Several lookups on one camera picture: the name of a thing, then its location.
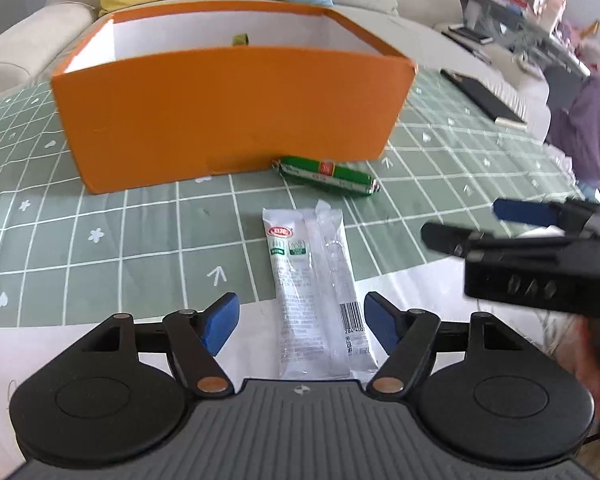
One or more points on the orange cardboard box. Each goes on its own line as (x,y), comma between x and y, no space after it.
(230,110)

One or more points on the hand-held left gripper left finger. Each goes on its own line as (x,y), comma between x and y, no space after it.
(220,322)

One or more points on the stack of dark books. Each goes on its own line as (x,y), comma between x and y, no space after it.
(467,35)

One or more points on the green checkered tablecloth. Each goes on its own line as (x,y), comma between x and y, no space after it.
(130,240)

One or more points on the person's right hand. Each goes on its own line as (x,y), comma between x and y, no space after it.
(575,360)

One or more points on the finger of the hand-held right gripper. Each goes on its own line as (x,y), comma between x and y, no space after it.
(522,211)
(450,240)

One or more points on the cluttered book shelf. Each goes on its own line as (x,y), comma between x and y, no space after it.
(520,0)

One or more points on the beige sofa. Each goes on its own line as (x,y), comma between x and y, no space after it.
(25,25)

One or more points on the black notebook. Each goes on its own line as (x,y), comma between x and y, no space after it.
(480,95)

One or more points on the green sausage packet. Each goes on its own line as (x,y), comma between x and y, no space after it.
(325,172)

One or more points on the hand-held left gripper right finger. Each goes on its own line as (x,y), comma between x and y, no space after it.
(382,322)

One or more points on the clear white snack packet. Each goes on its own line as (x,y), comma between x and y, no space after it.
(310,285)

